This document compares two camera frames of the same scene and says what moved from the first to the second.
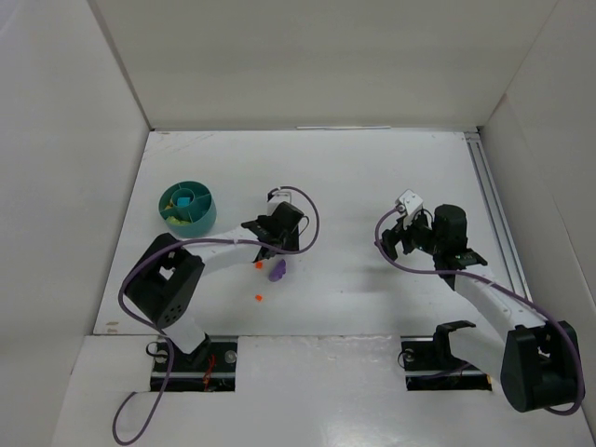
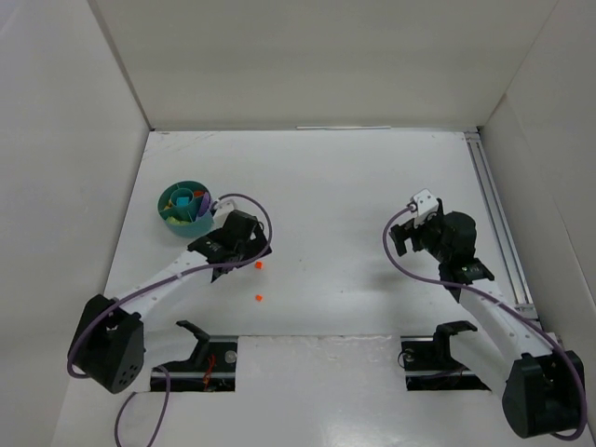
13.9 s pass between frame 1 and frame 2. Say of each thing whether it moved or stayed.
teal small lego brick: stayed
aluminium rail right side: stayed
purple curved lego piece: moved
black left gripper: moved
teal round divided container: stayed
